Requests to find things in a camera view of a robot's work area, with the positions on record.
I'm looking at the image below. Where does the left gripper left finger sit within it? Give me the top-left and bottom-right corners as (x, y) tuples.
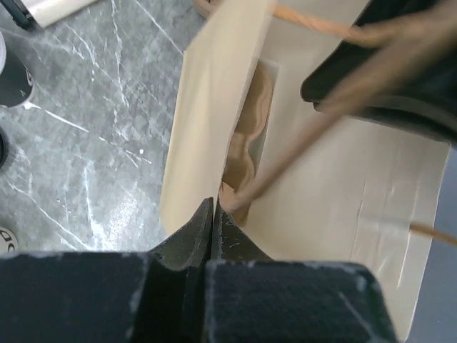
(1, 198), (214, 342)

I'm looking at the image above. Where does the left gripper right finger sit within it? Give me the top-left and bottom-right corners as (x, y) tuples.
(205, 208), (397, 342)

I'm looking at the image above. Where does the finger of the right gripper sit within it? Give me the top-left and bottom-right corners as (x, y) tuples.
(301, 1), (456, 143)

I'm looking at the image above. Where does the kraft paper bag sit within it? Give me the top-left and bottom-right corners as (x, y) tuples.
(160, 1), (451, 341)

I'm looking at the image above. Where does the black paper coffee cup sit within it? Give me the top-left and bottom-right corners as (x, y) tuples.
(0, 34), (34, 108)

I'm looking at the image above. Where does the stack of paper cups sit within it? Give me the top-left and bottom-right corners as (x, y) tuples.
(0, 227), (19, 254)

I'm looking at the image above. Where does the stack of cup lids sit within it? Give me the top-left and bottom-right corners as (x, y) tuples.
(1, 127), (16, 173)

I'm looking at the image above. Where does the beige checkered shelf rack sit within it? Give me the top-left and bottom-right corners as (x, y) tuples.
(1, 0), (96, 31)

